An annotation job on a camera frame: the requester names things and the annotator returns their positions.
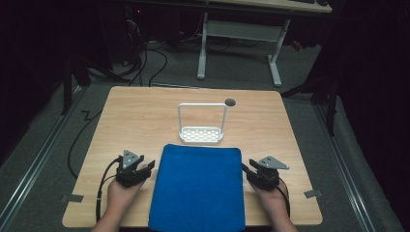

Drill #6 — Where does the dark computer tower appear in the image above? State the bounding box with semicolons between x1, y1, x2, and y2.
123;5;147;67

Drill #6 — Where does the metal floor rail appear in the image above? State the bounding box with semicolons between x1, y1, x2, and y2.
313;102;377;232
0;86;85;228

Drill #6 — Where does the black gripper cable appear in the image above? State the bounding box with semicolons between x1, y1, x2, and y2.
276;176;292;218
95;157;123;224

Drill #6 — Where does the bundle of black cables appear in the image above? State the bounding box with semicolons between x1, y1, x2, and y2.
110;38;169;88

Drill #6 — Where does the white-framed desk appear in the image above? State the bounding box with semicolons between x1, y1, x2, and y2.
196;0;334;88

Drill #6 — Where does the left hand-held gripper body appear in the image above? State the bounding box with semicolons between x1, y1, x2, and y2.
115;149;149;189

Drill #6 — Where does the grey tape piece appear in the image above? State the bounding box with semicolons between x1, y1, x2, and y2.
303;188;323;199
60;193;85;204

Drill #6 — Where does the white towel rack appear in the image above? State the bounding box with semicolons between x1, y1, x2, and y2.
177;101;228;144

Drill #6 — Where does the black metal stand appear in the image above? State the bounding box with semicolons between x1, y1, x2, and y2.
280;72;340;137
59;52;93;116

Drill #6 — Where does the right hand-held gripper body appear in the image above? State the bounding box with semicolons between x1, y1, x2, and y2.
252;156;290;191

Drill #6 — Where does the person's left hand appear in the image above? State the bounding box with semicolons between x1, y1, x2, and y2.
102;178;145;221

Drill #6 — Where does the black floor cable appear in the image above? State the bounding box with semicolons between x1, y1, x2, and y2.
67;109;103;180

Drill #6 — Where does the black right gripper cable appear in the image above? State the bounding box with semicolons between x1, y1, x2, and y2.
276;176;292;218

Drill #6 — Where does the blue towel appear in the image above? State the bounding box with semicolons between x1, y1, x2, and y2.
147;143;247;232

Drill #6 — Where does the person's right hand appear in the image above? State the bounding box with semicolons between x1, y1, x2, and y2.
250;185;290;221

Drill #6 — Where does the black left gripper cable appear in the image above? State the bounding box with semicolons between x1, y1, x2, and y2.
95;157;123;224

